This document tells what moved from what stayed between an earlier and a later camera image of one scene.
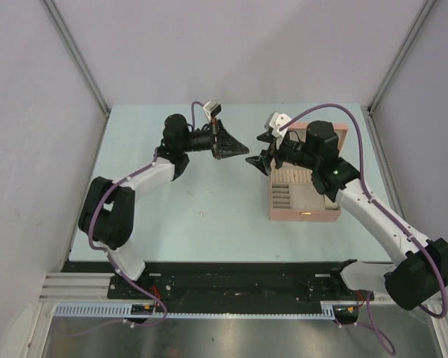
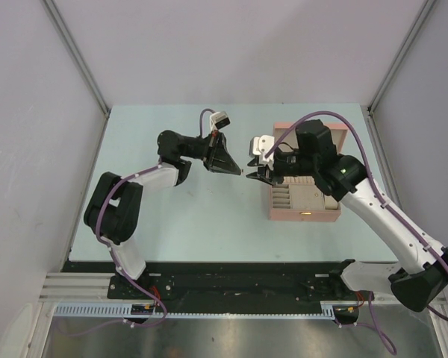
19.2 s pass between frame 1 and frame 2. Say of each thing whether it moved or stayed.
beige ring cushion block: stayed
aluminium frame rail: stayed
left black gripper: moved
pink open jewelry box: stayed
